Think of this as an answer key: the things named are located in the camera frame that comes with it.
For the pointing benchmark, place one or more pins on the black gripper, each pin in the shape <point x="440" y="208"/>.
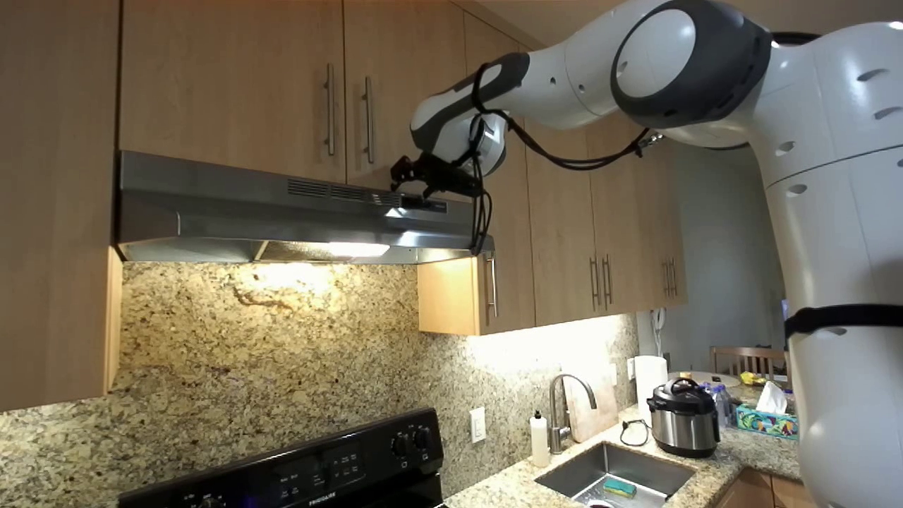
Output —
<point x="427" y="171"/>

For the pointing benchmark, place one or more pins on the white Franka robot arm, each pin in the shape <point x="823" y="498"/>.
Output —
<point x="847" y="188"/>

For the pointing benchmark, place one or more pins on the black stove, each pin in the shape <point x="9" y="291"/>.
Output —
<point x="329" y="467"/>

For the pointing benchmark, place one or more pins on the range hood light panel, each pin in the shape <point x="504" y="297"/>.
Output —
<point x="339" y="249"/>

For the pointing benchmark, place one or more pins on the stainless steel range hood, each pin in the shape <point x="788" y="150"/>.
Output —
<point x="236" y="199"/>

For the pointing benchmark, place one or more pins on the steel kitchen faucet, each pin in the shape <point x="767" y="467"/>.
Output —
<point x="561" y="414"/>

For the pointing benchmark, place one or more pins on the white soap bottle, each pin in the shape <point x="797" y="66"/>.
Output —
<point x="541" y="442"/>

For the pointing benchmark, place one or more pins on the white paper towel roll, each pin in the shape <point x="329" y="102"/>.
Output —
<point x="651" y="381"/>

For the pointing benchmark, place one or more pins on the steel kitchen sink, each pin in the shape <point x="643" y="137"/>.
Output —
<point x="610" y="467"/>

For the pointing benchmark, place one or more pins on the large light wood cabinet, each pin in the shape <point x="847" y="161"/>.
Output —
<point x="57" y="188"/>

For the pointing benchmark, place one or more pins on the steel and black pressure cooker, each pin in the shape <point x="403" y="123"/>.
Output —
<point x="684" y="424"/>

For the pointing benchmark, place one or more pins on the blue green sponge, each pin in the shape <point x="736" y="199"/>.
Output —
<point x="623" y="490"/>

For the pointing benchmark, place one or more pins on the wooden chair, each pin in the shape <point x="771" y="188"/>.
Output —
<point x="750" y="360"/>

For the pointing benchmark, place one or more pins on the clear plastic bottle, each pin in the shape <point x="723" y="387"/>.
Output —
<point x="720" y="402"/>

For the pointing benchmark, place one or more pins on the yellow fruit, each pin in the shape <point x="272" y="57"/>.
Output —
<point x="750" y="378"/>

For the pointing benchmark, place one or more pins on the teal tissue box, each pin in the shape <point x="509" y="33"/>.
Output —
<point x="764" y="419"/>

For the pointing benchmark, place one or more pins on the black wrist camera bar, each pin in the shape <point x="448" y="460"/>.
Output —
<point x="464" y="182"/>

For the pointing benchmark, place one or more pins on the light wood wall cabinet row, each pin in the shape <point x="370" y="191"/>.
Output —
<point x="567" y="244"/>

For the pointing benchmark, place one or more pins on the white wall outlet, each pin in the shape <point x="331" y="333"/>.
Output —
<point x="479" y="424"/>

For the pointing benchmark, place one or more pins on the white wall plug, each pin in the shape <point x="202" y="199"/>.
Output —
<point x="660" y="320"/>

